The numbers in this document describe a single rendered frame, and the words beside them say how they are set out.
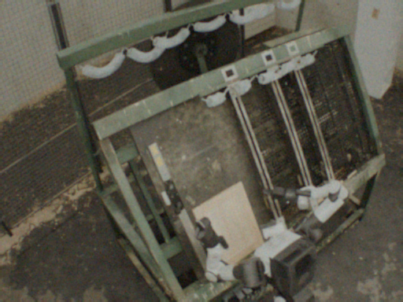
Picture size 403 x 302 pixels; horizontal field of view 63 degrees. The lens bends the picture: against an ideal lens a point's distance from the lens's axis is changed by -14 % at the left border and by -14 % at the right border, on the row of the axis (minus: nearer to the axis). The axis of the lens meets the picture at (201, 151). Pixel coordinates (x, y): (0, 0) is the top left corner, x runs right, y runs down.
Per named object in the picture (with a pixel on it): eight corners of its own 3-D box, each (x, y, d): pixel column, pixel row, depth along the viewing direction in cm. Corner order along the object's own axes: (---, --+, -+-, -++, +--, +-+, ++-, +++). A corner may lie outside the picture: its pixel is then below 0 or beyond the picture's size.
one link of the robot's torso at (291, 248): (329, 278, 194) (323, 230, 182) (286, 313, 181) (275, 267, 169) (295, 259, 220) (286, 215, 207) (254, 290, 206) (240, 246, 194)
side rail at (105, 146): (171, 296, 226) (178, 301, 216) (94, 140, 202) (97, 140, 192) (179, 291, 228) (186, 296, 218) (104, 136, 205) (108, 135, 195)
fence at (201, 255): (207, 279, 230) (210, 281, 227) (146, 146, 210) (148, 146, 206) (213, 275, 232) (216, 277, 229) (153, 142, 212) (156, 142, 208)
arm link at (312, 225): (327, 227, 196) (310, 243, 200) (325, 222, 205) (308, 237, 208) (314, 214, 197) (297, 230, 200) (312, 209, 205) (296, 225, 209)
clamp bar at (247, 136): (273, 234, 253) (294, 241, 231) (212, 72, 227) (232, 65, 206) (283, 227, 257) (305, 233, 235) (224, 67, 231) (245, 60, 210)
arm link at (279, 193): (272, 189, 229) (290, 193, 227) (270, 204, 225) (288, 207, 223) (275, 181, 218) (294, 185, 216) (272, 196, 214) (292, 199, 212)
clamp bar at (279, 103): (305, 211, 266) (327, 215, 244) (252, 57, 241) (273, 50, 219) (314, 204, 270) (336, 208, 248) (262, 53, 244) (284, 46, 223)
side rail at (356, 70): (370, 155, 310) (378, 156, 300) (334, 38, 286) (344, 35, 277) (374, 151, 313) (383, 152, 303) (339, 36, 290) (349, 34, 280)
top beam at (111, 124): (96, 141, 197) (99, 141, 188) (89, 123, 195) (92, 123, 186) (345, 34, 284) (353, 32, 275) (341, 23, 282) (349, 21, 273)
